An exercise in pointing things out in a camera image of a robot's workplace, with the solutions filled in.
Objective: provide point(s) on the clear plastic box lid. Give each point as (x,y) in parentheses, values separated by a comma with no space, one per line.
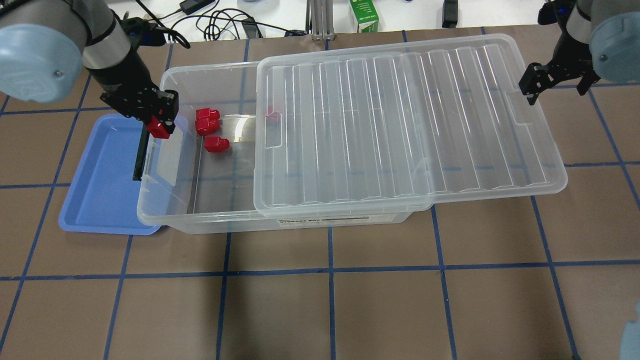
(397,128)

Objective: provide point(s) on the red block in box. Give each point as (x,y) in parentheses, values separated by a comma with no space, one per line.
(207,113)
(216,144)
(206,126)

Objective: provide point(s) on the aluminium frame post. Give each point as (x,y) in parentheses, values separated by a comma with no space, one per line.
(320,20)

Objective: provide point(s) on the clear plastic storage box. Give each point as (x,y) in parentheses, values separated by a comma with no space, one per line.
(198,192)

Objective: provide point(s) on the red block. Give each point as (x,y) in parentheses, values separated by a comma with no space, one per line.
(156,129)
(216,144)
(272,116)
(207,113)
(206,126)

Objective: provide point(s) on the black box latch handle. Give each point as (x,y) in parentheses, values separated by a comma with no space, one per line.
(140,157)

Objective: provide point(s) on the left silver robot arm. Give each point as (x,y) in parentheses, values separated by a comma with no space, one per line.
(44,44)

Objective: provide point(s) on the red block under lid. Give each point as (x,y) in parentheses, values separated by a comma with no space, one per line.
(272,116)

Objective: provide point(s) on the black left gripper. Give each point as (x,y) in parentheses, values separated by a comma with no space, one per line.
(121,76)

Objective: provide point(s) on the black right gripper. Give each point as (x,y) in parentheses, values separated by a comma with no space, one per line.
(568,64)

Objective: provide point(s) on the black power adapter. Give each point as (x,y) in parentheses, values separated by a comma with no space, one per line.
(189,7)

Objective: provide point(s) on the blue plastic tray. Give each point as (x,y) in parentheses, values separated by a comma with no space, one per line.
(103,196)

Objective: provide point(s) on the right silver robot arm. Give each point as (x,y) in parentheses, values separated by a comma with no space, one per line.
(600,39)

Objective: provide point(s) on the green white carton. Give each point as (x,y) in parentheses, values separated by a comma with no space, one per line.
(364,16)

